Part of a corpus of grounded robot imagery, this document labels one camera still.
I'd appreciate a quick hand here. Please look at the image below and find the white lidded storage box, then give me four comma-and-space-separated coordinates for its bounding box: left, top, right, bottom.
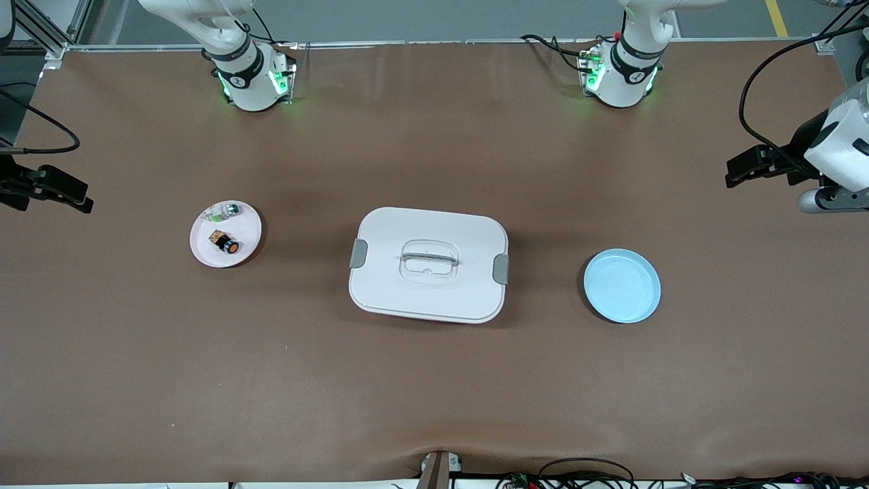
348, 206, 510, 325

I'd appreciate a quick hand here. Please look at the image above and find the pale pink round plate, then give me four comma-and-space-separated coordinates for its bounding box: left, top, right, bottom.
189, 200, 263, 269

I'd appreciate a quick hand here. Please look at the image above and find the light blue round plate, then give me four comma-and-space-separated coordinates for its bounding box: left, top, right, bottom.
583, 248, 662, 325

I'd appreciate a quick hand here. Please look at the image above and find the aluminium cell frame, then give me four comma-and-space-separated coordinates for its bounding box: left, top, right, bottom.
811, 0, 869, 77
0, 0, 92, 63

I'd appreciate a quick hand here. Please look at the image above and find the black arm base cable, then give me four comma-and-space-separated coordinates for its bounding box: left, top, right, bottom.
234, 7, 280, 48
520, 33, 595, 74

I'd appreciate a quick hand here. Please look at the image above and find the black cable bundle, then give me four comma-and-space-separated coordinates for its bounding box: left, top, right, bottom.
679, 471, 869, 489

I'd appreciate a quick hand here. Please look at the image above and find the black cable loop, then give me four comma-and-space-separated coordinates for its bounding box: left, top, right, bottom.
538, 457, 636, 489

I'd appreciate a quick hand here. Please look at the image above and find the metal table edge rail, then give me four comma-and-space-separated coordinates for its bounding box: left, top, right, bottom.
64, 37, 815, 52

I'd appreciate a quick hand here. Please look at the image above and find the brown camera mount post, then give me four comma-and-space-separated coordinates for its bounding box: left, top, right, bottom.
418, 450, 464, 489

